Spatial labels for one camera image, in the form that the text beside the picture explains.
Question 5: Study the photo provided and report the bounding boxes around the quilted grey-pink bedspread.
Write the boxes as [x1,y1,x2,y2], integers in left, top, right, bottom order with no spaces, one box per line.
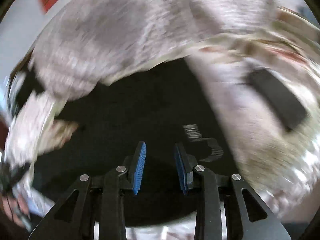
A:
[4,0,319,218]

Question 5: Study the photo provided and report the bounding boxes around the black phone on bed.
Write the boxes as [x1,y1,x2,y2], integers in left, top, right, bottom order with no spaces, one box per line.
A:
[247,68,308,132]

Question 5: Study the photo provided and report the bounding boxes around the black pants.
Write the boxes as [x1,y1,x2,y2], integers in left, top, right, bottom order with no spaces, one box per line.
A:
[33,59,238,226]

